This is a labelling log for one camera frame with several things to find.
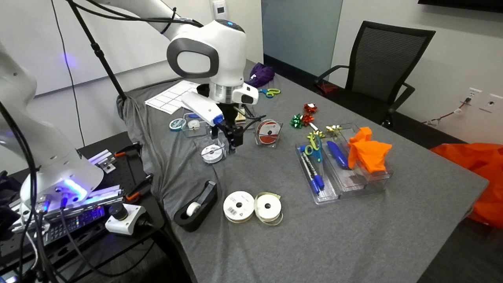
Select blue marker in tray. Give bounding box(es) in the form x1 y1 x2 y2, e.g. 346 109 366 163
327 141 349 171

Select clear organizer tray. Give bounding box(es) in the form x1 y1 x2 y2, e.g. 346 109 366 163
184 108 255 136

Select orange bag on floor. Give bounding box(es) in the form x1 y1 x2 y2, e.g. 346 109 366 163
434 144 503 229

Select green scissors near umbrella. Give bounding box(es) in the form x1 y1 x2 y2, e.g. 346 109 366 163
260 89 282 100

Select teal tape roll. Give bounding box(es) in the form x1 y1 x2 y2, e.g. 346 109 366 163
168 119 187 131

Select gold gift bow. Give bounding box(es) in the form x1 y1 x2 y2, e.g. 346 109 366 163
326 125 343 138

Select whiteboard on wall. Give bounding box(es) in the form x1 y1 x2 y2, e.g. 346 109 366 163
0 0 168 95

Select red white ribbon spool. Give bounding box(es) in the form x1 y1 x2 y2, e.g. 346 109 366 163
256 120 282 145

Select clear middle plastic tray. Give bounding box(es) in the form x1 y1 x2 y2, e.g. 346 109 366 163
322 139 365 194

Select grey table cloth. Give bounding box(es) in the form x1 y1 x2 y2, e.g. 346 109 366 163
123 78 486 283

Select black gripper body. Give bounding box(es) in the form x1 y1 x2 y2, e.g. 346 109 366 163
216 105 244 139

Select green gift bow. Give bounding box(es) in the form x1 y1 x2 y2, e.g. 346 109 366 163
291 116 304 130

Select wooden block in tray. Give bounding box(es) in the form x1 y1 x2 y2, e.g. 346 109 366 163
234 112 247 123

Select black camera tripod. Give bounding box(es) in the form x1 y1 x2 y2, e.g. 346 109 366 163
66 0 128 101

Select clear tray with pens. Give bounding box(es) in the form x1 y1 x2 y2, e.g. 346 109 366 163
296 145 338 205

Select black mesh office chair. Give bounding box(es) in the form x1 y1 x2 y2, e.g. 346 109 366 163
315 21 436 128

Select white label sheet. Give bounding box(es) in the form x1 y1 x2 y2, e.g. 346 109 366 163
145 81 197 116

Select green blue scissors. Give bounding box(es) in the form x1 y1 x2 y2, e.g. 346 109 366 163
305 133 322 163

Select blue pen in tray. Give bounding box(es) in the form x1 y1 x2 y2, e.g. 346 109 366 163
300 155 322 197

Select black tape dispenser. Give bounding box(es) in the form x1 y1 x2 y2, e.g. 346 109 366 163
175 182 217 232

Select purple folding umbrella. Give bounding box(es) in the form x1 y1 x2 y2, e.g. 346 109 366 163
247 64 275 89

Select orange cloth in tray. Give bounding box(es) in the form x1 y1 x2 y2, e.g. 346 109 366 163
348 128 392 174

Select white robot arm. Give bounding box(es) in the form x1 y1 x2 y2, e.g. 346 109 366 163
0 0 258 208

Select white wall thermostat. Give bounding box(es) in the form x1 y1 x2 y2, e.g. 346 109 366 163
212 0 228 21

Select gold ribbon spool right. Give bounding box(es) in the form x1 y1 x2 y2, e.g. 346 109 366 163
255 194 283 226

